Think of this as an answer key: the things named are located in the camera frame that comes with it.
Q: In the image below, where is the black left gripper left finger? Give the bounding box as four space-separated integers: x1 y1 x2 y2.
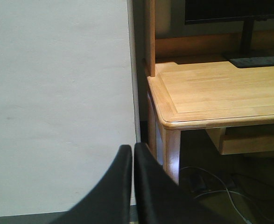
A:
51 145 132 224

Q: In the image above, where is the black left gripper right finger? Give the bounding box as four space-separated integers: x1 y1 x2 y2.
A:
134 143 223 224

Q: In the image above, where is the light wooden desk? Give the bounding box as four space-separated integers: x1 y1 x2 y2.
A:
144 0 274 182

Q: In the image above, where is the black computer monitor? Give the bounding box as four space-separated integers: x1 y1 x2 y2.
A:
185 0 274 68

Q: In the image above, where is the grey cable under desk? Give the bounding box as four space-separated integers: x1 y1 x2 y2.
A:
180 166 253 224

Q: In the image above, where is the black cable under desk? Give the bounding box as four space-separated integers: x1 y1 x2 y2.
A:
230 172 274 221

